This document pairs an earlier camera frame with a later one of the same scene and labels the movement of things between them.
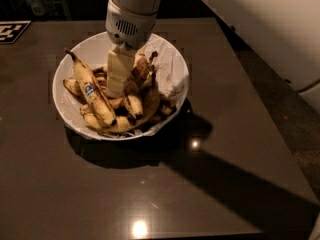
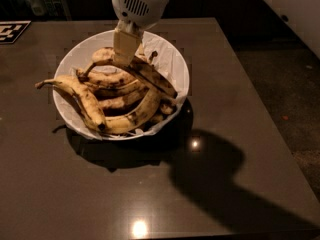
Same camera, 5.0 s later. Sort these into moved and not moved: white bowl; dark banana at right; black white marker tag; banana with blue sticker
Moved: banana with blue sticker
Not moved: dark banana at right; black white marker tag; white bowl
